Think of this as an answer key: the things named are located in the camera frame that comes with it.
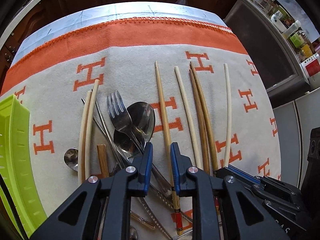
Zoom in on dark brown wooden chopstick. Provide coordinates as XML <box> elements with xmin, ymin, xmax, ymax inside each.
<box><xmin>190</xmin><ymin>61</ymin><xmax>219</xmax><ymax>172</ymax></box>
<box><xmin>189</xmin><ymin>69</ymin><xmax>210</xmax><ymax>174</ymax></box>

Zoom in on light bamboo chopstick red end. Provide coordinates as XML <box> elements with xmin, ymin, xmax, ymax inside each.
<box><xmin>155</xmin><ymin>61</ymin><xmax>183</xmax><ymax>236</ymax></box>

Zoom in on pale bamboo chopstick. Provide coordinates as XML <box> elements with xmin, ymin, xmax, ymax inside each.
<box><xmin>78</xmin><ymin>90</ymin><xmax>92</xmax><ymax>186</ymax></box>
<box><xmin>85</xmin><ymin>79</ymin><xmax>100</xmax><ymax>179</ymax></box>

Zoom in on stainless steel fork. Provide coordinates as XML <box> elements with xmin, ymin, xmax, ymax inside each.
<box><xmin>107</xmin><ymin>90</ymin><xmax>144</xmax><ymax>154</ymax></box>

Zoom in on cream white chopstick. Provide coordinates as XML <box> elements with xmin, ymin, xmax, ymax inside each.
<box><xmin>174</xmin><ymin>66</ymin><xmax>203</xmax><ymax>169</ymax></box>
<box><xmin>223</xmin><ymin>63</ymin><xmax>232</xmax><ymax>167</ymax></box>

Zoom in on small stainless steel spoon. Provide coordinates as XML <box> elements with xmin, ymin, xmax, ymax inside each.
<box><xmin>63</xmin><ymin>148</ymin><xmax>78</xmax><ymax>172</ymax></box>

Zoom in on brown square wooden chopstick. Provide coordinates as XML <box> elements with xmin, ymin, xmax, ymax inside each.
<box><xmin>97</xmin><ymin>144</ymin><xmax>110</xmax><ymax>178</ymax></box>

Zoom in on stainless steel metal chopstick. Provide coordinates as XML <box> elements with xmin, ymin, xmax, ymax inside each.
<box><xmin>93</xmin><ymin>101</ymin><xmax>131</xmax><ymax>168</ymax></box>

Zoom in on lime green plastic tray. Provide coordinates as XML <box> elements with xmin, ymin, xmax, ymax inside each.
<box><xmin>0</xmin><ymin>95</ymin><xmax>47</xmax><ymax>237</ymax></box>

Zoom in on large stainless steel spoon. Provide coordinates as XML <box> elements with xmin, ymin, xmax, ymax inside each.
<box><xmin>127</xmin><ymin>101</ymin><xmax>155</xmax><ymax>146</ymax></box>

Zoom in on orange beige H-pattern blanket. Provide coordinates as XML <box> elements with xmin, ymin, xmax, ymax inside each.
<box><xmin>0</xmin><ymin>16</ymin><xmax>282</xmax><ymax>240</ymax></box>

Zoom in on red white box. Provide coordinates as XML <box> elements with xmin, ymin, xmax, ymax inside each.
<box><xmin>300</xmin><ymin>53</ymin><xmax>320</xmax><ymax>90</ymax></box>

